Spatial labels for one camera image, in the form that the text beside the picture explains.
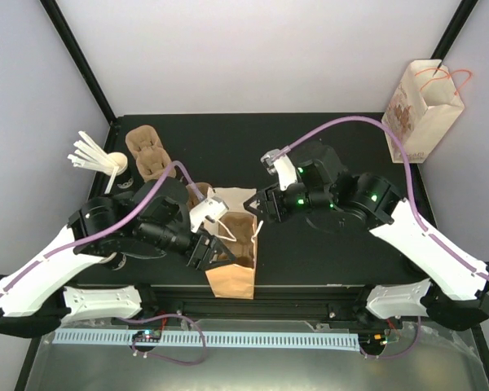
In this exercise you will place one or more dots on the paper cup holding stirrers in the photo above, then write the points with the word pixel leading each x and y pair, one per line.
pixel 124 179

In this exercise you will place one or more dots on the black corner post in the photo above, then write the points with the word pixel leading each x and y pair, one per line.
pixel 66 35
pixel 453 29

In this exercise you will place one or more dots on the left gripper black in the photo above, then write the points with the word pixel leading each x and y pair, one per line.
pixel 203 261

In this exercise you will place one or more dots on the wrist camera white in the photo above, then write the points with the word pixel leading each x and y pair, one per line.
pixel 277 163
pixel 211 208

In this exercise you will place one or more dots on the right black corner post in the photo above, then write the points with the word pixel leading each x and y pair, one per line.
pixel 453 29

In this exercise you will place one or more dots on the white printed paper bag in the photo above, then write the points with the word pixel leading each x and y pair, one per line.
pixel 424 106

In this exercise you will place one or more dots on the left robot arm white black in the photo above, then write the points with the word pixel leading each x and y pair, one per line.
pixel 146 223

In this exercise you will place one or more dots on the left black corner post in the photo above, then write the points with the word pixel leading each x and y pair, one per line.
pixel 66 35

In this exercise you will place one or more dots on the stacked brown pulp cup carriers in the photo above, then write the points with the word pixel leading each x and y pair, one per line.
pixel 150 157

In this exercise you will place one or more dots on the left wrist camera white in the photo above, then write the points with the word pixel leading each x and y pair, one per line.
pixel 211 208

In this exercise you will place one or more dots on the brown paper bag white handles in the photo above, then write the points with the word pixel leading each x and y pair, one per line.
pixel 233 281

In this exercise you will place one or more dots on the brown pulp cup carrier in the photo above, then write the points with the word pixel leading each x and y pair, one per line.
pixel 236 229
pixel 196 192

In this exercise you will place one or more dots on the bundle of white wrapped straws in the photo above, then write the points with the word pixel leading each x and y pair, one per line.
pixel 89 155

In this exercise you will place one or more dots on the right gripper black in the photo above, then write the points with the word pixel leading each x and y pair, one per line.
pixel 272 202

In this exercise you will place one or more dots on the small green circuit board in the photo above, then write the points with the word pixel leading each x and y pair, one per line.
pixel 150 336

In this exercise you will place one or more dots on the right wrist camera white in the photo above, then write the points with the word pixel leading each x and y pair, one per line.
pixel 277 163

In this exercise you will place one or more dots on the light blue cable duct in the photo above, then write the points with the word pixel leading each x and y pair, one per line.
pixel 242 340

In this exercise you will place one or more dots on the black aluminium frame rail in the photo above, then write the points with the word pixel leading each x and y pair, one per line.
pixel 358 308

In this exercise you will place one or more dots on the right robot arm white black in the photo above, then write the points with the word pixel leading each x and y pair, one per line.
pixel 455 291

